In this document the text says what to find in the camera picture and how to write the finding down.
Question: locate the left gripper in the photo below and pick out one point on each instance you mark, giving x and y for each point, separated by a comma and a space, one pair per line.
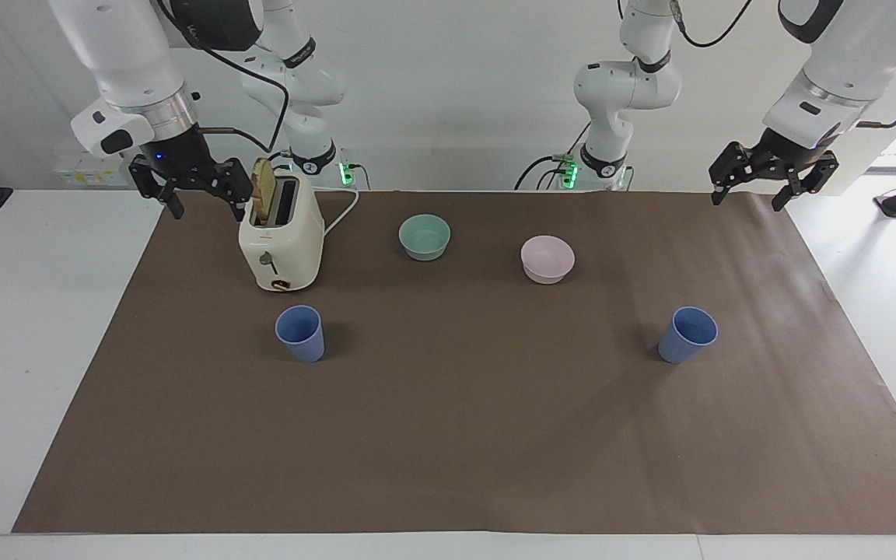
790, 152

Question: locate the white socket strip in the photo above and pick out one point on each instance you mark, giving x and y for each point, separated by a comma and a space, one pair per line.
90, 173

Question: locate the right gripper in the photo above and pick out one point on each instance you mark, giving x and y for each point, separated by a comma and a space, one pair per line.
176, 155

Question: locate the toast slice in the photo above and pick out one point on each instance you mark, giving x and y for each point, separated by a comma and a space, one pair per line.
261, 190

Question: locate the pink bowl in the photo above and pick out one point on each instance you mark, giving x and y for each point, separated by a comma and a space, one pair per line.
547, 260

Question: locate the cream toaster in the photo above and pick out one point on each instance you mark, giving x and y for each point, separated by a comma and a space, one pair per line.
281, 241

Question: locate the green bowl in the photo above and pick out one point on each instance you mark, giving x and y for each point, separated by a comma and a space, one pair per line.
425, 237

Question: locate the blue cup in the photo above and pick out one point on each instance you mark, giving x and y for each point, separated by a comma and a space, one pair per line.
685, 336
300, 334

